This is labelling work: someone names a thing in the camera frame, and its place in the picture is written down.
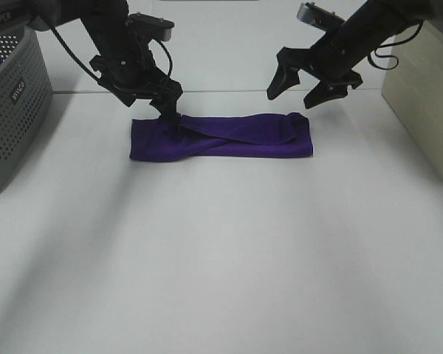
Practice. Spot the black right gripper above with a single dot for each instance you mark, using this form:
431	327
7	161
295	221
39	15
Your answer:
331	60

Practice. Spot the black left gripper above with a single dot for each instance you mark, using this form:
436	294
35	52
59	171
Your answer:
128	70

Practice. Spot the purple towel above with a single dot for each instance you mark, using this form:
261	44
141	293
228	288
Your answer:
278	136

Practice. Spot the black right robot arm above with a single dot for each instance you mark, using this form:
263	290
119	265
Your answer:
384	19

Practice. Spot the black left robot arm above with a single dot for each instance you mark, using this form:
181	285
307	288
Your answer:
49	15

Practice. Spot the beige plastic bin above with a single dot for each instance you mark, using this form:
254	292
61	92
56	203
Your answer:
414	91

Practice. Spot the grey perforated laundry basket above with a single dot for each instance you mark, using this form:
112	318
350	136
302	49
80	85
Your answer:
25	97

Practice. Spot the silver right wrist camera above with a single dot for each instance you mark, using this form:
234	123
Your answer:
315	16

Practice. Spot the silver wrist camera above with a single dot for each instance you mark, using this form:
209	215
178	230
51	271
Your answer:
315	16
148	28

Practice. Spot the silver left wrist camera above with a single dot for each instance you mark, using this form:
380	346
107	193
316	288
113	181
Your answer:
148	28

